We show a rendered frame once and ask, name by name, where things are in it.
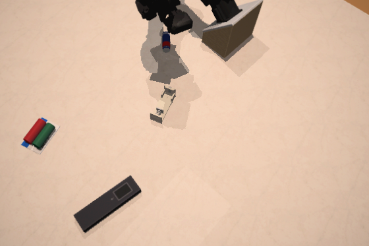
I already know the blue and red battery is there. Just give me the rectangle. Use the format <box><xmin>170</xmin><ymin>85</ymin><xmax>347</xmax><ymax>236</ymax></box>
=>
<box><xmin>162</xmin><ymin>31</ymin><xmax>170</xmax><ymax>53</ymax></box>

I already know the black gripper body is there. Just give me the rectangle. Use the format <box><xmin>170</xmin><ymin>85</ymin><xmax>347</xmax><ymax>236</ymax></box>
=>
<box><xmin>165</xmin><ymin>0</ymin><xmax>193</xmax><ymax>35</ymax></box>

